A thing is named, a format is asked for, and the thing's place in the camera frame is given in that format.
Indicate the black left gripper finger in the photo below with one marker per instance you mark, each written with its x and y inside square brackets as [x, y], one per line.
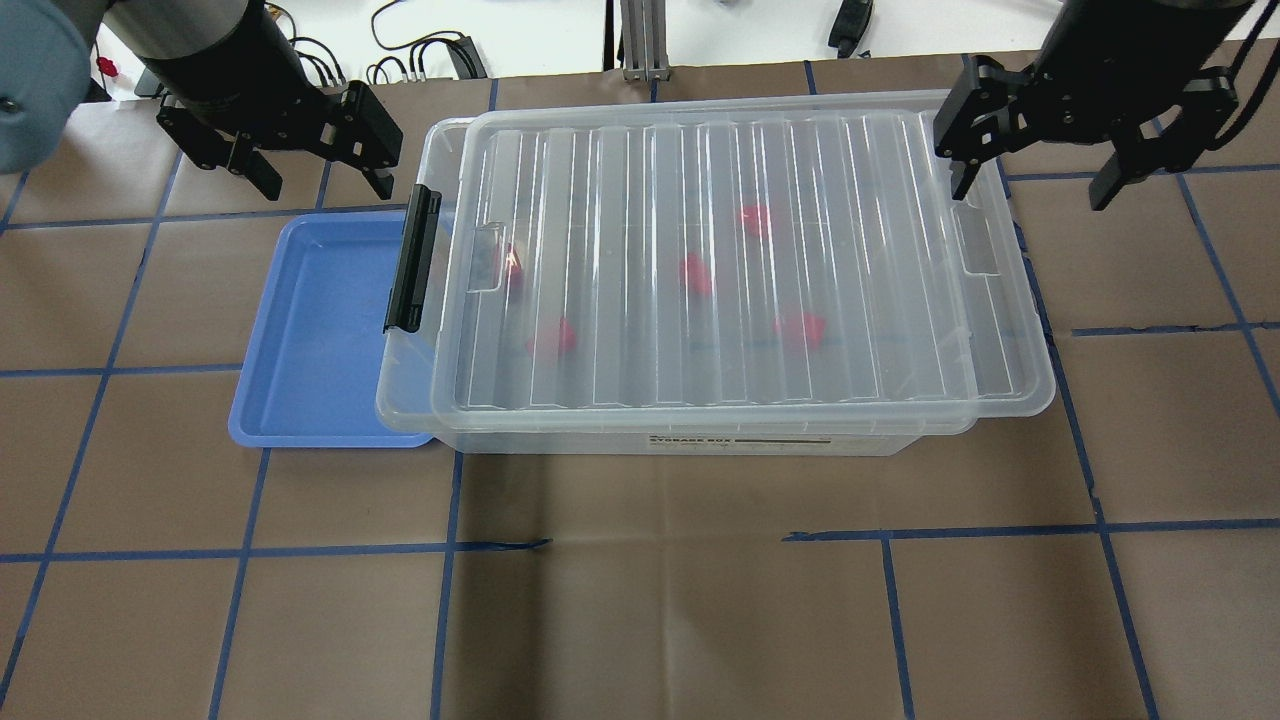
[258, 170]
[381, 180]

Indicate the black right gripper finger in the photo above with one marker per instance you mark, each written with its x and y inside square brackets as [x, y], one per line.
[1127, 165]
[963, 174]

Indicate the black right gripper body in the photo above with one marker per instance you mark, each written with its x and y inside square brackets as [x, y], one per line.
[1098, 68]

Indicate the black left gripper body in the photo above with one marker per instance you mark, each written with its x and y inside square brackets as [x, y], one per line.
[232, 62]

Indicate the clear plastic box lid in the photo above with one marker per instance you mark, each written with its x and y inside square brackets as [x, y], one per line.
[730, 260]

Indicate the red block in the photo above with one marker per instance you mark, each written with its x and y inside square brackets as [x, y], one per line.
[756, 222]
[552, 339]
[694, 275]
[800, 331]
[507, 266]

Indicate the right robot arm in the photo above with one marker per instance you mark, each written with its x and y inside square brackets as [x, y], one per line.
[1172, 39]

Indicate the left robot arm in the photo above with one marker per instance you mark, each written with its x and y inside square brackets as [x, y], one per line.
[237, 89]

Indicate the blue plastic tray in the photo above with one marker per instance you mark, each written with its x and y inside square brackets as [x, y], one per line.
[311, 368]

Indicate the clear plastic storage box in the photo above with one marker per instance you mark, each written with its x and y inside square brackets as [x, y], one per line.
[690, 430]

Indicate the black device on table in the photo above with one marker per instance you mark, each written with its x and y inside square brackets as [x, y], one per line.
[848, 28]

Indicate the black box latch handle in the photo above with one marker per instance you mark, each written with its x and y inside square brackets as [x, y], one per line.
[407, 295]

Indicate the aluminium frame post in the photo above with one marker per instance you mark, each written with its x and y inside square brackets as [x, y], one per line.
[643, 41]

